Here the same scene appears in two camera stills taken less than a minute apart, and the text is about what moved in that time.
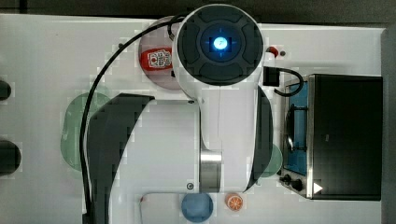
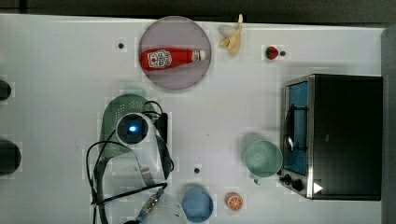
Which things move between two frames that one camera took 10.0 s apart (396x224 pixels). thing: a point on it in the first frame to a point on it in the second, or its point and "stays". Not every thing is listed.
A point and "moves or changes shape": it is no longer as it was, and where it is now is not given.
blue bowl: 197,206 stays
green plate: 72,124 moves or changes shape
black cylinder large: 10,158 stays
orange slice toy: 233,202 stays
